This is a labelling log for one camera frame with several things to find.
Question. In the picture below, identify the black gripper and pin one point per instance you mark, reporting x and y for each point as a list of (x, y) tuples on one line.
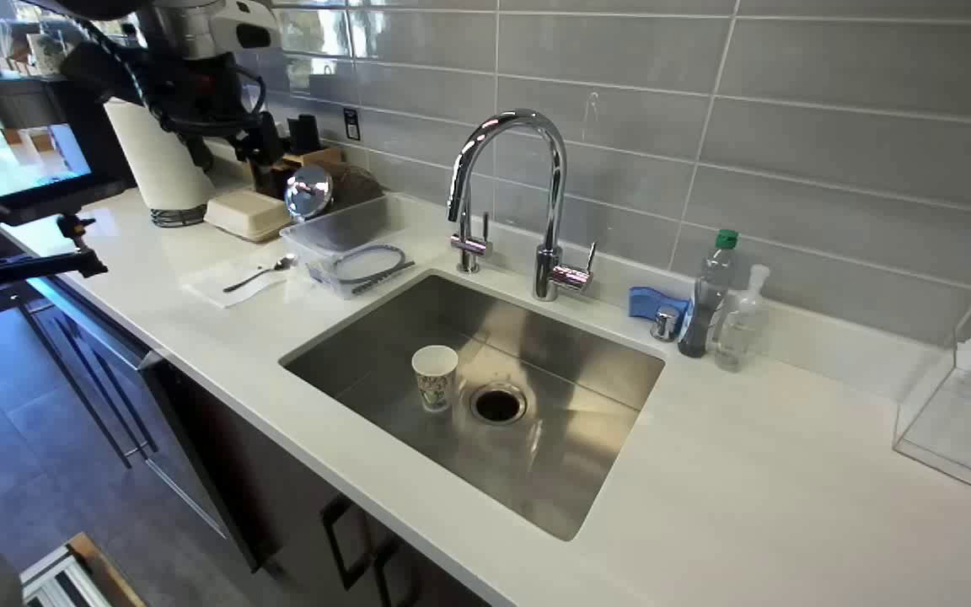
[(256, 136)]

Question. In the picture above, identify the patterned paper cup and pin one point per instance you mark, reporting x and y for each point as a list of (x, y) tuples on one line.
[(437, 376)]

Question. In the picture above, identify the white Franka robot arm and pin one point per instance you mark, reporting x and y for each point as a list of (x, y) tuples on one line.
[(209, 24)]

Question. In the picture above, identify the white paper towel roll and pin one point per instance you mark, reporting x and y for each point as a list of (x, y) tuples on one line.
[(153, 155)]

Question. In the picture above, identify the shiny silver round object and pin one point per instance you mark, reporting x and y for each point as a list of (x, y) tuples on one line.
[(308, 193)]

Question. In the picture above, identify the wooden knife block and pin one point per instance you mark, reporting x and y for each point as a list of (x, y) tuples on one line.
[(352, 180)]

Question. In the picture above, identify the clear plastic storage bin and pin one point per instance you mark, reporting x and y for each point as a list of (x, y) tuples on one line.
[(314, 242)]

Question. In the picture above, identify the small chrome faucet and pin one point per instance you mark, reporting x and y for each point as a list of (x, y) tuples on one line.
[(470, 255)]

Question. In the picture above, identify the black computer monitor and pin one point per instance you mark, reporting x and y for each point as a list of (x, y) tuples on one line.
[(8, 170)]

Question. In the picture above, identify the tall chrome gooseneck faucet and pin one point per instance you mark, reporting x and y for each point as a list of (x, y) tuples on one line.
[(512, 116)]

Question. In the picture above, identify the dark lower cabinet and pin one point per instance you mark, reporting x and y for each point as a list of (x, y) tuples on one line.
[(236, 482)]

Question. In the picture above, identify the round sink drain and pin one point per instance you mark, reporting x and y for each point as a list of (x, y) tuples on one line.
[(497, 406)]

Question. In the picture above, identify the blue sponge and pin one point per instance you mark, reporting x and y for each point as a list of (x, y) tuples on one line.
[(647, 301)]

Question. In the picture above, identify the stainless steel sink basin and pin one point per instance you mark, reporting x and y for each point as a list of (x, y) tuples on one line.
[(575, 457)]

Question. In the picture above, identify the plastic bottle green cap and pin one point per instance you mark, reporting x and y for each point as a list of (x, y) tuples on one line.
[(707, 298)]

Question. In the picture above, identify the clear soap dispenser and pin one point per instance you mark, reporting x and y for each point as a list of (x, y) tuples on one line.
[(740, 333)]

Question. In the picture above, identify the clear acrylic box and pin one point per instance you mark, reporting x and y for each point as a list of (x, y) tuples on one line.
[(962, 421)]

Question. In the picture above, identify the wall power outlet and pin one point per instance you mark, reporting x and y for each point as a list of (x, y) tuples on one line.
[(352, 127)]

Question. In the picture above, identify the black stereo camera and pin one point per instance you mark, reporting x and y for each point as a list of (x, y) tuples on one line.
[(49, 200)]

